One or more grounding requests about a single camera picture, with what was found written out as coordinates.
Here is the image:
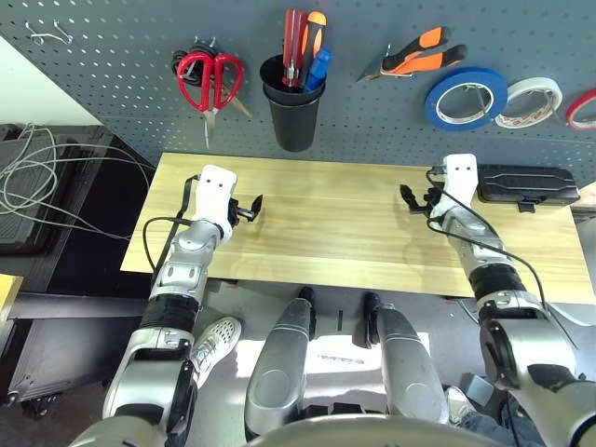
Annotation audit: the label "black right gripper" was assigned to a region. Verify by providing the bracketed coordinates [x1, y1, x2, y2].
[400, 183, 444, 219]

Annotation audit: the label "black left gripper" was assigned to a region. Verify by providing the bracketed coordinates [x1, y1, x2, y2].
[226, 193, 265, 229]

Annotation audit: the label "red handled scissors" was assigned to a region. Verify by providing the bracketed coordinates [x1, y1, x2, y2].
[175, 50, 246, 150]

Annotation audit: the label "blue tape roll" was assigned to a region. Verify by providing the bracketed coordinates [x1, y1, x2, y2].
[423, 66, 509, 131]

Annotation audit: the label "orange black long-nose pliers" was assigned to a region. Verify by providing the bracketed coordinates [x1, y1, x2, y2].
[356, 26, 468, 84]

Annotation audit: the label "blue handled screwdriver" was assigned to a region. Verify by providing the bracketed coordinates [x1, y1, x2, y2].
[303, 46, 333, 93]

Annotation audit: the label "grey metal pegboard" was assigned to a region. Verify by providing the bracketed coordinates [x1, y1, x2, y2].
[0, 0, 596, 185]

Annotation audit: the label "black plastic cup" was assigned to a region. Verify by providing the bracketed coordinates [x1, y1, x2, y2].
[259, 54, 327, 154]

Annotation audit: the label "black plastic tool case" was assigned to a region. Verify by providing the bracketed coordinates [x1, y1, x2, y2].
[478, 163, 582, 214]

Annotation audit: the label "white mesh sneaker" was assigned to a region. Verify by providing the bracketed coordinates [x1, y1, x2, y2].
[189, 316, 243, 388]

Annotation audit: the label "silver left robot leg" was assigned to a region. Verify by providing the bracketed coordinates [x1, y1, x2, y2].
[244, 287, 318, 439]

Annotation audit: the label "silver robot leg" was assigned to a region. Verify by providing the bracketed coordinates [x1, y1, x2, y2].
[362, 291, 451, 425]
[244, 287, 318, 439]

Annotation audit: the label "silver right robot leg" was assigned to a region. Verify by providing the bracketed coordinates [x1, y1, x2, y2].
[362, 291, 451, 425]

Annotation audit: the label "white tape roll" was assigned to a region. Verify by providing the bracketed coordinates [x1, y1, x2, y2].
[494, 76, 564, 129]

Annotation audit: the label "red transparent screwdriver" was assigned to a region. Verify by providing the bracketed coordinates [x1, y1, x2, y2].
[281, 7, 308, 89]

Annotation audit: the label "orange black screwdriver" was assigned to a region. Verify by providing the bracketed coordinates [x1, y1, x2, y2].
[300, 11, 328, 85]

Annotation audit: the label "black equipment cart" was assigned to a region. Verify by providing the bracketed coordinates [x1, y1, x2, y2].
[0, 123, 159, 418]

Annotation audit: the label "red tape roll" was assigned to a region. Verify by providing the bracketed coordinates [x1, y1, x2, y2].
[565, 87, 596, 132]

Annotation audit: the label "grey square box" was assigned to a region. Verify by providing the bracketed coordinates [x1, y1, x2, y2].
[463, 371, 495, 406]

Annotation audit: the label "grey sneaker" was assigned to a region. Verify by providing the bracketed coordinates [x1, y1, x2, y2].
[444, 385, 477, 426]

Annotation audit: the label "black ribbed case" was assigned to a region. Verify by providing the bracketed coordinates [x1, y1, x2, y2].
[0, 124, 66, 255]

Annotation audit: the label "silver robot torso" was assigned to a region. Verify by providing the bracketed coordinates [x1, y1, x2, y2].
[253, 413, 494, 447]

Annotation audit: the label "blue jeans leg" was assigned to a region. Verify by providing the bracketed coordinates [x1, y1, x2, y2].
[458, 409, 549, 447]

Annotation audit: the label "yellow wooden board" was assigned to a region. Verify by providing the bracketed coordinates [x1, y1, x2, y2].
[0, 274, 24, 327]

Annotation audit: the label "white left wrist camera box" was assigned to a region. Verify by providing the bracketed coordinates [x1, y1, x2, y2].
[192, 164, 237, 244]

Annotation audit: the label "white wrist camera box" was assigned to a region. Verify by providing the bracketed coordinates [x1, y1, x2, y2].
[440, 154, 480, 220]
[192, 164, 237, 244]

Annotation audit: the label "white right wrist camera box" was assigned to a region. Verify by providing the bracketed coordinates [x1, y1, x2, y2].
[440, 154, 480, 220]

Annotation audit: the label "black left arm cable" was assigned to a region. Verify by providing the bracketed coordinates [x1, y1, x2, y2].
[142, 174, 204, 276]

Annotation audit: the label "black handled scissors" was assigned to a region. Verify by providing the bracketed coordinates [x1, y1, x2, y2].
[170, 39, 253, 117]

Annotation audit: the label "grey cable bundle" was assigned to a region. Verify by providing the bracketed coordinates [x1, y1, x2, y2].
[0, 121, 157, 243]

